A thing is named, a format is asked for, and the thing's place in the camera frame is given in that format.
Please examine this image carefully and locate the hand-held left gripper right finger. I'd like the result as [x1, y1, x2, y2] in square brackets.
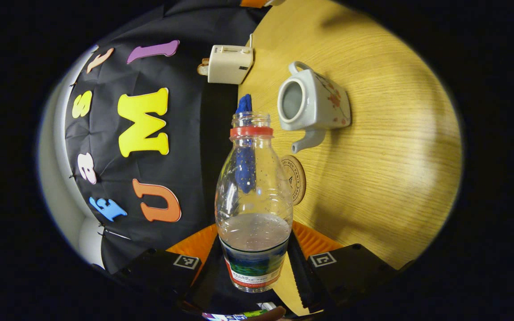
[286, 222, 402, 313]

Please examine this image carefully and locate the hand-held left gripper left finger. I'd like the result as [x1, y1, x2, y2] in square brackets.
[114, 223, 228, 313]

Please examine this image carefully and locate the clear plastic water bottle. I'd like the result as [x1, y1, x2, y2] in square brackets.
[215, 111, 294, 293]

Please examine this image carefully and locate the round cork coaster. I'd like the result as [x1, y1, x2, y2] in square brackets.
[279, 155, 307, 206]

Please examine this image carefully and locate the white floral teacup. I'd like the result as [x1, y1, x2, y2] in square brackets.
[277, 61, 352, 154]

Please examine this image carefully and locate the white toaster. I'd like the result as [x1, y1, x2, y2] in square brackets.
[207, 45, 254, 85]

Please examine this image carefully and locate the blue towel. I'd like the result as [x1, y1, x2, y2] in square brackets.
[234, 94, 257, 194]

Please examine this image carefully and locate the black backdrop cloth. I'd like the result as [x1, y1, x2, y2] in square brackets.
[64, 0, 262, 275]

